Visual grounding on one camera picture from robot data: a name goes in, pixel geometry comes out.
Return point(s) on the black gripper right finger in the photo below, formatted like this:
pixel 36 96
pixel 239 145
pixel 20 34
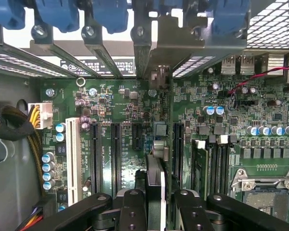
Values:
pixel 192 216

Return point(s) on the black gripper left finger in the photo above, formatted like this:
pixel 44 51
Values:
pixel 132 211

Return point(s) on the black RAM slot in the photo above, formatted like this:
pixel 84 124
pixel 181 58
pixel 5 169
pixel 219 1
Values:
pixel 220 168
pixel 227 168
pixel 213 168

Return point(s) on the CPU socket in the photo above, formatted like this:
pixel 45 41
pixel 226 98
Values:
pixel 265 202

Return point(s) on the short black expansion slot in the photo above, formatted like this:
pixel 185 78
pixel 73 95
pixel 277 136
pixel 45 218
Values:
pixel 136 137

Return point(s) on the white expansion slot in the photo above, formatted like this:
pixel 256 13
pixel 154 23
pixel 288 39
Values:
pixel 73 156

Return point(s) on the black power connector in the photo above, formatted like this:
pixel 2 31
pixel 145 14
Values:
pixel 47 204

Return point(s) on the green motherboard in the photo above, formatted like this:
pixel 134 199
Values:
pixel 125 96

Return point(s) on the white power connector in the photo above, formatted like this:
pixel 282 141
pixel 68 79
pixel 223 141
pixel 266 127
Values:
pixel 44 113

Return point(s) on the silver USB port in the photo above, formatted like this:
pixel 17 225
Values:
pixel 245 65
pixel 228 65

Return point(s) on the metal slot cover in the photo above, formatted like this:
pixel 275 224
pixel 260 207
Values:
pixel 140 48
pixel 42 36
pixel 91 36
pixel 14 60

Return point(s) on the open black PC case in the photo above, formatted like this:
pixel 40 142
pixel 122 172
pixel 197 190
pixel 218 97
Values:
pixel 9 91

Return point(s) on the silver port block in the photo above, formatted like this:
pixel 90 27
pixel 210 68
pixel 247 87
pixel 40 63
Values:
pixel 277 62

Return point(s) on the blue slot clip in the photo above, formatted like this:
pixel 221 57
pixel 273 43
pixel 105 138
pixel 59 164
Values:
pixel 110 16
pixel 227 16

